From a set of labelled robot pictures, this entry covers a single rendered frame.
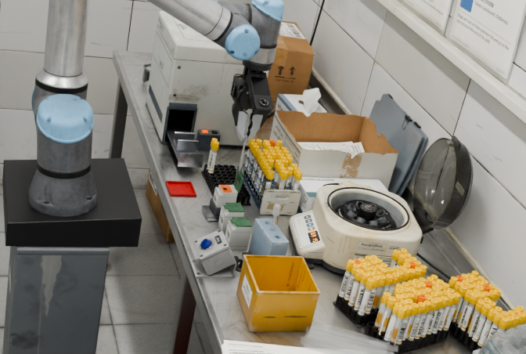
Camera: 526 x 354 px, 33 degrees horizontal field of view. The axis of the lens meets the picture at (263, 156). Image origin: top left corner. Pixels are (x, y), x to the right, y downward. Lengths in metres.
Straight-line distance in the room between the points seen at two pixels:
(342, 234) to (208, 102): 0.65
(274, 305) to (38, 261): 0.54
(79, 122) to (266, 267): 0.50
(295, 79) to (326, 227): 0.97
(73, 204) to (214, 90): 0.66
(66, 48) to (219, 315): 0.66
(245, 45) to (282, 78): 1.03
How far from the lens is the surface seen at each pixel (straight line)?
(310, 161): 2.29
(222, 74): 2.44
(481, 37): 2.19
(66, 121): 1.88
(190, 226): 2.12
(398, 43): 2.57
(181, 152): 2.37
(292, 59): 2.89
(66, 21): 1.95
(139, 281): 3.44
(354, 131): 2.58
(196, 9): 1.85
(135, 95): 2.78
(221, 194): 2.13
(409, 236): 2.06
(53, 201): 1.95
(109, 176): 2.13
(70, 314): 2.08
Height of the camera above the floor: 1.95
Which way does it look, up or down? 25 degrees down
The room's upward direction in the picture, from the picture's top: 12 degrees clockwise
